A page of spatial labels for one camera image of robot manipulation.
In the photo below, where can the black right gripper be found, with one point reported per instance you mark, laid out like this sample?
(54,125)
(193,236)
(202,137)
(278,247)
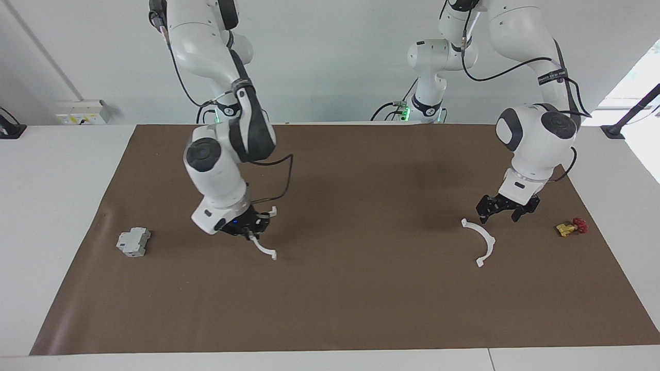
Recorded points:
(245,221)

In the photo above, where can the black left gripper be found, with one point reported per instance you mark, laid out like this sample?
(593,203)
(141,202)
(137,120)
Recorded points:
(508,202)

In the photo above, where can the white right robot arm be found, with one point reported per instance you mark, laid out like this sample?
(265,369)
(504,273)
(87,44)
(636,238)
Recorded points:
(216,170)

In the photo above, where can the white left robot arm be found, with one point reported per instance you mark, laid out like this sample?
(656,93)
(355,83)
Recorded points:
(536,139)

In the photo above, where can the brown table mat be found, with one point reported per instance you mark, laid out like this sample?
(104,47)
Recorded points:
(330,299)

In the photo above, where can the grey circuit breaker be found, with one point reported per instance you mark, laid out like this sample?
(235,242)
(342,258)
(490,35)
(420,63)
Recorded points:
(133,242)

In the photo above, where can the black stand with pole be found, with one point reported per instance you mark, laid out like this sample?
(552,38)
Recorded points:
(616,130)

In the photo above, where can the white wall socket box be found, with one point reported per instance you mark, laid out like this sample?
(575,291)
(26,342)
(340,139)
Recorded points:
(82,112)

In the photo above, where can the black clamp mount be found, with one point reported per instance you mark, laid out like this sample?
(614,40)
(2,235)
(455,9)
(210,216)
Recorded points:
(10,130)

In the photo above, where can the grey wall conduit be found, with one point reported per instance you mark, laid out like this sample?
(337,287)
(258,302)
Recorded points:
(46,51)

